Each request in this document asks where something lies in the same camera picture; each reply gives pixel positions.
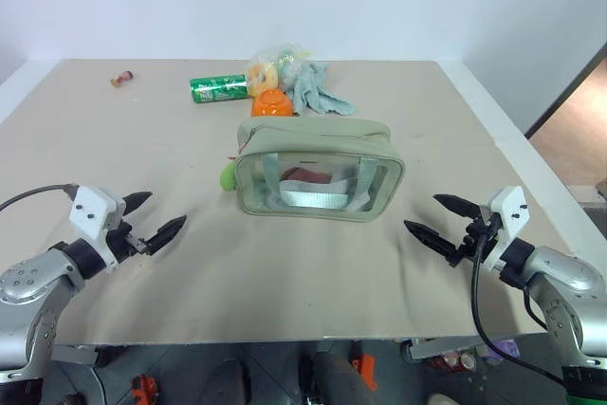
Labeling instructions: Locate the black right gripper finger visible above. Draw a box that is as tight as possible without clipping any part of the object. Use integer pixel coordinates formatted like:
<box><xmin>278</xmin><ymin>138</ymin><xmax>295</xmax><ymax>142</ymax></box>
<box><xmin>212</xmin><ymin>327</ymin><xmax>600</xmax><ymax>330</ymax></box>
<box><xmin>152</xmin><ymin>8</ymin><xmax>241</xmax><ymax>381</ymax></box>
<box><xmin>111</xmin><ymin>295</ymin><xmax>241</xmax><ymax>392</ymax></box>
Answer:
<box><xmin>403</xmin><ymin>219</ymin><xmax>460</xmax><ymax>267</ymax></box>
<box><xmin>432</xmin><ymin>193</ymin><xmax>485</xmax><ymax>223</ymax></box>

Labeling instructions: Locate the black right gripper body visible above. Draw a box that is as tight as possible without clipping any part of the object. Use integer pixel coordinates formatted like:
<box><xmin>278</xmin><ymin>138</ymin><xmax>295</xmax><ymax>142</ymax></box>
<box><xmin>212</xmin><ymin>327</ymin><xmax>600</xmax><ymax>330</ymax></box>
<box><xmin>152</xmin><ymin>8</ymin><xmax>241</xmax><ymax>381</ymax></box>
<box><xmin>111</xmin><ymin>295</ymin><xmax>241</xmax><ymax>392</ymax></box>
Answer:
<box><xmin>455</xmin><ymin>213</ymin><xmax>502</xmax><ymax>266</ymax></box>

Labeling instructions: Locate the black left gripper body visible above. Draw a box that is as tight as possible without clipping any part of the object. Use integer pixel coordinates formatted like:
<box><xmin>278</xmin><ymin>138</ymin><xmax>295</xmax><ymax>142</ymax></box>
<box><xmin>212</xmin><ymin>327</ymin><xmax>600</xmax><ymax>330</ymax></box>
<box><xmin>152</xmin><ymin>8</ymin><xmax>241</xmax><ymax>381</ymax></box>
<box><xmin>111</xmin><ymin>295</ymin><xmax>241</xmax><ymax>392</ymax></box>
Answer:
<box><xmin>106</xmin><ymin>199</ymin><xmax>156</xmax><ymax>265</ymax></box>

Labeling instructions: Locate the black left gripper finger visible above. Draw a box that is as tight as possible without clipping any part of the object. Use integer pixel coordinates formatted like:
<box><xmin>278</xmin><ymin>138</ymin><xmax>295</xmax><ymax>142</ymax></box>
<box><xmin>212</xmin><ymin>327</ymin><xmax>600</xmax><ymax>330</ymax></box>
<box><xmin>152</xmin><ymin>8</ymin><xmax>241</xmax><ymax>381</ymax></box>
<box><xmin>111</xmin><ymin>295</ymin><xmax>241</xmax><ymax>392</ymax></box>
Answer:
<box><xmin>146</xmin><ymin>214</ymin><xmax>188</xmax><ymax>257</ymax></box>
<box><xmin>124</xmin><ymin>191</ymin><xmax>155</xmax><ymax>218</ymax></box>

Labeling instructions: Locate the green clear toiletry bag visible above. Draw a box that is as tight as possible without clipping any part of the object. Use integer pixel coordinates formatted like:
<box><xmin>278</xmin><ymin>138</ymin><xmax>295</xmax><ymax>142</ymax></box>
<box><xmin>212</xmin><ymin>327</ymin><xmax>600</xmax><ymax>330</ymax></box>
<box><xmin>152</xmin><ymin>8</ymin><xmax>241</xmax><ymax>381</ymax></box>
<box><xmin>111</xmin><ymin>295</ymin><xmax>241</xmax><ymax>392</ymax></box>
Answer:
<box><xmin>234</xmin><ymin>116</ymin><xmax>407</xmax><ymax>224</ymax></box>

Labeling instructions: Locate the beige table cloth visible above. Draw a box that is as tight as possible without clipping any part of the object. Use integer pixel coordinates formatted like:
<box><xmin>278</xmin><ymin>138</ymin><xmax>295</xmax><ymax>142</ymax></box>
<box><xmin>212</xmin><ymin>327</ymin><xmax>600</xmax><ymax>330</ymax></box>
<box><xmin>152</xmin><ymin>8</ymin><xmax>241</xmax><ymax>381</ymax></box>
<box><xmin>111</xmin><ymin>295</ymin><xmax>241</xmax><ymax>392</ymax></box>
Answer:
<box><xmin>0</xmin><ymin>59</ymin><xmax>578</xmax><ymax>345</ymax></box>

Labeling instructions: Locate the green pompom zipper charm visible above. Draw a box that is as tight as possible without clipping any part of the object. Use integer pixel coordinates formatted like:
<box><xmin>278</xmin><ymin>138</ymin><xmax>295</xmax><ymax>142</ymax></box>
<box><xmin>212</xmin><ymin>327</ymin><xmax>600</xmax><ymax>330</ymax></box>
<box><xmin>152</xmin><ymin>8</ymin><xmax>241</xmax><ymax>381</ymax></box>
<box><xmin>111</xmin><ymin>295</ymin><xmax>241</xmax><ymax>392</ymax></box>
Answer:
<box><xmin>217</xmin><ymin>161</ymin><xmax>238</xmax><ymax>193</ymax></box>

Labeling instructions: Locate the green soda can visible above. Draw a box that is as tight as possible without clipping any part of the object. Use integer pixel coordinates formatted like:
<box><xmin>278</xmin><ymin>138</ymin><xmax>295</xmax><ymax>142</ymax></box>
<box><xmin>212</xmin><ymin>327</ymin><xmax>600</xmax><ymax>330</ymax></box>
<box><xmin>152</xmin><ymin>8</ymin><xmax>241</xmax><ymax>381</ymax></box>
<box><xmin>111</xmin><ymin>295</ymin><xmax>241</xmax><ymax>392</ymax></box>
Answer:
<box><xmin>189</xmin><ymin>73</ymin><xmax>249</xmax><ymax>105</ymax></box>

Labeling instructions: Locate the orange clamp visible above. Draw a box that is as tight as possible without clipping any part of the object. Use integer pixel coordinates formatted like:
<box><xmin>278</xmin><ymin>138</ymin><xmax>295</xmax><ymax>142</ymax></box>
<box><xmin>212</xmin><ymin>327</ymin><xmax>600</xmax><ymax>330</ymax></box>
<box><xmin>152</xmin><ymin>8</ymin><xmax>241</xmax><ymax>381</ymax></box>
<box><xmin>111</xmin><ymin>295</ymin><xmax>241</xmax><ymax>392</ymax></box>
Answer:
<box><xmin>350</xmin><ymin>352</ymin><xmax>379</xmax><ymax>391</ymax></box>
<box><xmin>130</xmin><ymin>374</ymin><xmax>158</xmax><ymax>405</ymax></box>

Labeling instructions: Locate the orange plastic bowl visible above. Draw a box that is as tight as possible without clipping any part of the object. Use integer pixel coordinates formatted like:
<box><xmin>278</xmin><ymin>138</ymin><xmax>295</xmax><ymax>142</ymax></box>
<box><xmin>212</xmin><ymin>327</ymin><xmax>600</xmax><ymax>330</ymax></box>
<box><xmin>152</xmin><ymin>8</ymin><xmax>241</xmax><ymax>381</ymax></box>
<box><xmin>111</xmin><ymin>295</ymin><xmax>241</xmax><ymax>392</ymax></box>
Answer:
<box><xmin>250</xmin><ymin>88</ymin><xmax>298</xmax><ymax>119</ymax></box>

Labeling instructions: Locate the dark rounded shape under table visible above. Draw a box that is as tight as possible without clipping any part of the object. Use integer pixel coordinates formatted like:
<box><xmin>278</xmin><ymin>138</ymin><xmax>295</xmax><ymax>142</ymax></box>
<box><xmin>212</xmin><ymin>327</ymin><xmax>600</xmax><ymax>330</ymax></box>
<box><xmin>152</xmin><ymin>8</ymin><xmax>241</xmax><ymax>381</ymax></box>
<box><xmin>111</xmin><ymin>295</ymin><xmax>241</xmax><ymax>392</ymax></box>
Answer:
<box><xmin>297</xmin><ymin>339</ymin><xmax>380</xmax><ymax>405</ymax></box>

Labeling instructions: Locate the grey-blue rag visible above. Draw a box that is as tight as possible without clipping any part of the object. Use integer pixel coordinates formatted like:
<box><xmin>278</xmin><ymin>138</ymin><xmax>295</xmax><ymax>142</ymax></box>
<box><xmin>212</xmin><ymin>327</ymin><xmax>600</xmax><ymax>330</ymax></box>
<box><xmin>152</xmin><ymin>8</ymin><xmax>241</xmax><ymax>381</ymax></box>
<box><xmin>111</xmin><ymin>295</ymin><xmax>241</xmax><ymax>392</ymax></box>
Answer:
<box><xmin>289</xmin><ymin>61</ymin><xmax>358</xmax><ymax>117</ymax></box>

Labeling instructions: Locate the clear plastic bag of toys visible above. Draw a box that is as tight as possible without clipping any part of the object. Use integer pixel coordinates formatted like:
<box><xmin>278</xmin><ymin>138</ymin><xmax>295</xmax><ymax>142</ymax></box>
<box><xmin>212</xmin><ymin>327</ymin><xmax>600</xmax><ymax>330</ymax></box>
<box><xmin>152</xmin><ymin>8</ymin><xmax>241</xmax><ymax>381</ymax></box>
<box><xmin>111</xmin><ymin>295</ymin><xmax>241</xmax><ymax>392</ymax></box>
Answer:
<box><xmin>244</xmin><ymin>43</ymin><xmax>320</xmax><ymax>96</ymax></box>

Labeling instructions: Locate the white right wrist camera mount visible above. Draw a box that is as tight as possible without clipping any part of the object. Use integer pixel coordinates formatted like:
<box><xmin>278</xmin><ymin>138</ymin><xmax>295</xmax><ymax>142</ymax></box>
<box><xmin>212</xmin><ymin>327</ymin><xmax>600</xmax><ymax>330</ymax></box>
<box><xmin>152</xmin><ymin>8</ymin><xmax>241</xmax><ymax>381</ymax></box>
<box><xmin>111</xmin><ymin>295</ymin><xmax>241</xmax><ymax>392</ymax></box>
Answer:
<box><xmin>477</xmin><ymin>186</ymin><xmax>527</xmax><ymax>269</ymax></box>

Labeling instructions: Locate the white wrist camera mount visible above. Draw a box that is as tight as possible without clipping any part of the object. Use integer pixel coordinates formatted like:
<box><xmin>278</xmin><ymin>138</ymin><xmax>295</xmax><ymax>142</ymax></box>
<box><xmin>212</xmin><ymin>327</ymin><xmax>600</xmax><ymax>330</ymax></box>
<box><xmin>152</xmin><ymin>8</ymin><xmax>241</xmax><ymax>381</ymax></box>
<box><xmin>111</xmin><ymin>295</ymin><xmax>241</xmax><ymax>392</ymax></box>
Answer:
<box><xmin>68</xmin><ymin>185</ymin><xmax>128</xmax><ymax>267</ymax></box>
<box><xmin>477</xmin><ymin>186</ymin><xmax>527</xmax><ymax>269</ymax></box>

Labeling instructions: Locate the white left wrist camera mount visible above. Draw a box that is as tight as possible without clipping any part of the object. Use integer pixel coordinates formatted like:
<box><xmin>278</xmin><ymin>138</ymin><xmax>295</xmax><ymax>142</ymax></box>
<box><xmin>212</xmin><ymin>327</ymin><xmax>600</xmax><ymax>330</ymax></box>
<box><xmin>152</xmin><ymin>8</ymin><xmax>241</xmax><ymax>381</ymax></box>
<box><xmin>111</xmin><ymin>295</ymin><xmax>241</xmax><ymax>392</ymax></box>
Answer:
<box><xmin>68</xmin><ymin>185</ymin><xmax>128</xmax><ymax>267</ymax></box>

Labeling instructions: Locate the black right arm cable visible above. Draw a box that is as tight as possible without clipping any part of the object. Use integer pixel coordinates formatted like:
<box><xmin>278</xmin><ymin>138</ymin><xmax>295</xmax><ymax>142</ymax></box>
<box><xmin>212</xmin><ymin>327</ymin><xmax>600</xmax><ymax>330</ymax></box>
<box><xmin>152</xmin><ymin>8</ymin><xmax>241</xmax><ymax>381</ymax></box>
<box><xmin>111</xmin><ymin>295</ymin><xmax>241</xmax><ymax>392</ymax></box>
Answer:
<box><xmin>470</xmin><ymin>214</ymin><xmax>568</xmax><ymax>385</ymax></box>

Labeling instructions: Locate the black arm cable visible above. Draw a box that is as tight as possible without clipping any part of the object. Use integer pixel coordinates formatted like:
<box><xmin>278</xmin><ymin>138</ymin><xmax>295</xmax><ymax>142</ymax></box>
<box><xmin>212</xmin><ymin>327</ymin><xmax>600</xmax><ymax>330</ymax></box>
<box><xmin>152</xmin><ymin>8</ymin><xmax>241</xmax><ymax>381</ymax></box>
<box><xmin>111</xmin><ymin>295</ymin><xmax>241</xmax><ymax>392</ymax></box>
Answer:
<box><xmin>470</xmin><ymin>214</ymin><xmax>568</xmax><ymax>385</ymax></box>
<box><xmin>0</xmin><ymin>183</ymin><xmax>79</xmax><ymax>213</ymax></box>

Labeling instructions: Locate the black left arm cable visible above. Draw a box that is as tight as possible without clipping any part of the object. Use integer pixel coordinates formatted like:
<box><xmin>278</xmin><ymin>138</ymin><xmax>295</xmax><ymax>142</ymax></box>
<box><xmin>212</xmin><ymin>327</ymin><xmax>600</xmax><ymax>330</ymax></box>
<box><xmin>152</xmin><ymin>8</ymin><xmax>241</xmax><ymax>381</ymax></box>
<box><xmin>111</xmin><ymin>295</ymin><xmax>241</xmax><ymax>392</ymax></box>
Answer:
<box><xmin>0</xmin><ymin>183</ymin><xmax>79</xmax><ymax>213</ymax></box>

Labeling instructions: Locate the silver table bracket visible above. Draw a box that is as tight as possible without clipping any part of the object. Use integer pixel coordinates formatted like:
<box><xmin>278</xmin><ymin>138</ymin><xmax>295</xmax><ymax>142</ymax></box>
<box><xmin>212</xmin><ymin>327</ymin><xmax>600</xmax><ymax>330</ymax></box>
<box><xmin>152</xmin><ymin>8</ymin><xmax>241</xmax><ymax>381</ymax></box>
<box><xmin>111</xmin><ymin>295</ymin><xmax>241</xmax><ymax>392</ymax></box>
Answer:
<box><xmin>400</xmin><ymin>334</ymin><xmax>489</xmax><ymax>362</ymax></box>

